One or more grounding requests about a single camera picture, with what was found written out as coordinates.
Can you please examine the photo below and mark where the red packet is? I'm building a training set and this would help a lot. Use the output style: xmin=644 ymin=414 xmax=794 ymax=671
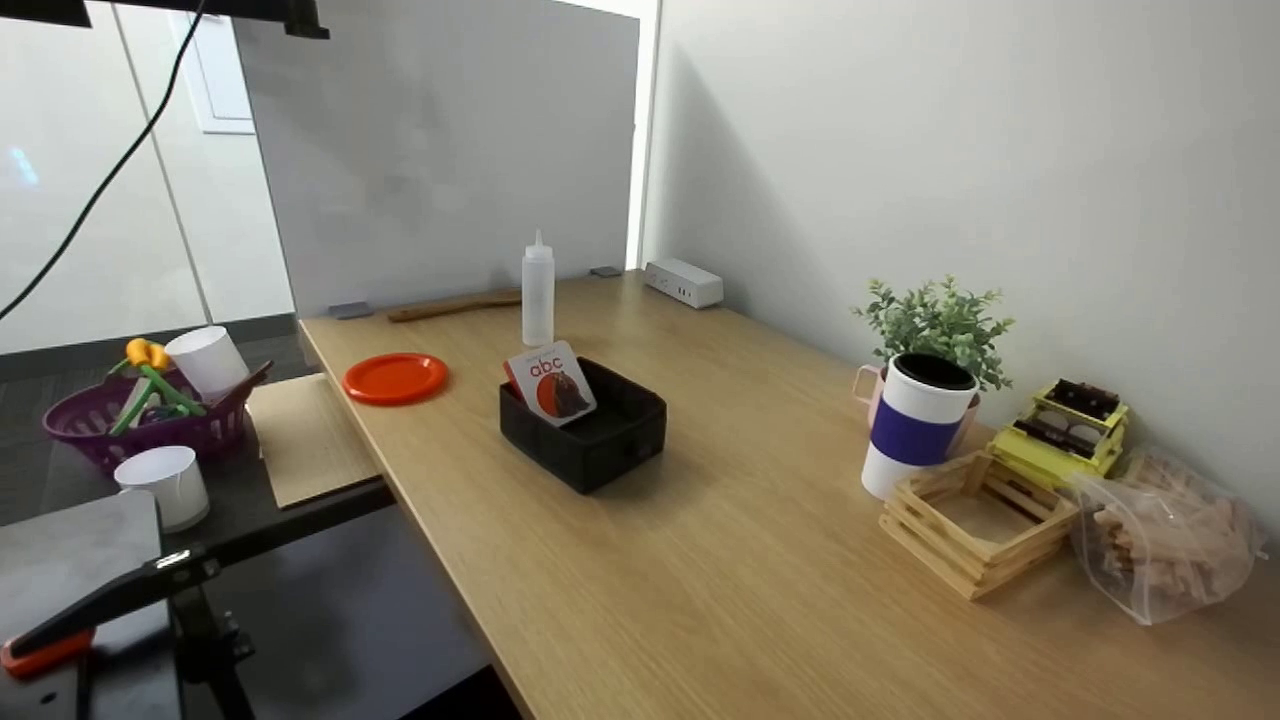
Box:
xmin=505 ymin=335 xmax=601 ymax=431

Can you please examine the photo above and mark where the white power strip box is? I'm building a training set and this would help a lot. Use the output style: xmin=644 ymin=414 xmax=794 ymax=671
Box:
xmin=638 ymin=257 xmax=729 ymax=312

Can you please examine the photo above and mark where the black fabric box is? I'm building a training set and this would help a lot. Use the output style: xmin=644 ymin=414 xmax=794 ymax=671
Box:
xmin=495 ymin=356 xmax=670 ymax=502

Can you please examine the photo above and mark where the yellow organiser box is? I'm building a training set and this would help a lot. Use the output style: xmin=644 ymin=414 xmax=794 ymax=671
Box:
xmin=983 ymin=375 xmax=1134 ymax=490

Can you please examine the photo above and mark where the translucent white squeeze bottle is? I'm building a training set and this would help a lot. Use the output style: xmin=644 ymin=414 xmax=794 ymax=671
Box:
xmin=514 ymin=228 xmax=561 ymax=351

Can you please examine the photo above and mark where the brown wooden stick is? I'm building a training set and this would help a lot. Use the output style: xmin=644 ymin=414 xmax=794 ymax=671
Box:
xmin=383 ymin=294 xmax=525 ymax=327

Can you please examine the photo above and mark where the orange plastic plate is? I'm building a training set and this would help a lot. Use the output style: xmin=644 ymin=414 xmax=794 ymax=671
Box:
xmin=339 ymin=348 xmax=451 ymax=414

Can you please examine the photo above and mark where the white cup with blue band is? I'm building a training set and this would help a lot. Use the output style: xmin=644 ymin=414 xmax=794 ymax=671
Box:
xmin=854 ymin=348 xmax=980 ymax=504

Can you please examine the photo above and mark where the green plant in pink pot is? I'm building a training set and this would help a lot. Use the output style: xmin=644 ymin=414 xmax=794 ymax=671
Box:
xmin=850 ymin=273 xmax=1016 ymax=431

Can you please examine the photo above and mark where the grey divider panel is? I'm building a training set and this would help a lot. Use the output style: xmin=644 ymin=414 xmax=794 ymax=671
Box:
xmin=231 ymin=0 xmax=646 ymax=320

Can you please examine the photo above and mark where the wooden slat crate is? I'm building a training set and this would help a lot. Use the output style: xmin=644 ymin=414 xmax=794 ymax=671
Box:
xmin=875 ymin=449 xmax=1086 ymax=606

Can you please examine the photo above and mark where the brown cardboard sheet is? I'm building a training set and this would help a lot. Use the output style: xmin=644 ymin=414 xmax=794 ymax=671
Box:
xmin=245 ymin=367 xmax=390 ymax=512

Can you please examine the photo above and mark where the white cup in basket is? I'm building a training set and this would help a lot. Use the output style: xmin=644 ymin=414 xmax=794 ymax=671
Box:
xmin=158 ymin=323 xmax=257 ymax=414

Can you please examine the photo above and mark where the green toy vegetable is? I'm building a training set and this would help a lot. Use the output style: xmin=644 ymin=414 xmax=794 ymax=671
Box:
xmin=109 ymin=363 xmax=210 ymax=441

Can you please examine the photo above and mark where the white paper cup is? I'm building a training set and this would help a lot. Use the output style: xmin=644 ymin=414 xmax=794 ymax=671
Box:
xmin=109 ymin=444 xmax=215 ymax=535

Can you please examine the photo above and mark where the black overhead bar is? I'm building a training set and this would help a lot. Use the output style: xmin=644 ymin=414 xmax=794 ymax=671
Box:
xmin=0 ymin=0 xmax=331 ymax=46

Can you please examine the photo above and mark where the yellow toy vegetable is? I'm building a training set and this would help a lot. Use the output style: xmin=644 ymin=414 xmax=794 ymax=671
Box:
xmin=121 ymin=335 xmax=175 ymax=375

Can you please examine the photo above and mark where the purple plastic basket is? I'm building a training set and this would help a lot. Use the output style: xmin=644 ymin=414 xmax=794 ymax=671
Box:
xmin=35 ymin=356 xmax=276 ymax=481

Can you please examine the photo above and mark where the clear bag of wood pieces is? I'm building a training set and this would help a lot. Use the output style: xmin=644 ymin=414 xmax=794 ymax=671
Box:
xmin=1067 ymin=451 xmax=1269 ymax=632

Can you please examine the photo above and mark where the grey flat sheet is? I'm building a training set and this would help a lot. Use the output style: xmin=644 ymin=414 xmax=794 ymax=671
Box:
xmin=0 ymin=490 xmax=185 ymax=720

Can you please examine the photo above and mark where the black camera stand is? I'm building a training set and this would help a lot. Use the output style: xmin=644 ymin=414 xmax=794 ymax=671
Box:
xmin=0 ymin=476 xmax=398 ymax=720

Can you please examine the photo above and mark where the thin black hanging cable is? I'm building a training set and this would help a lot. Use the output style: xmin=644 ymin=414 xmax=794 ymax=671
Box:
xmin=0 ymin=0 xmax=210 ymax=327

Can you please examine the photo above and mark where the orange clamp handle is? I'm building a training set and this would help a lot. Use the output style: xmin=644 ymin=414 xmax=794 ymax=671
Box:
xmin=0 ymin=628 xmax=101 ymax=685

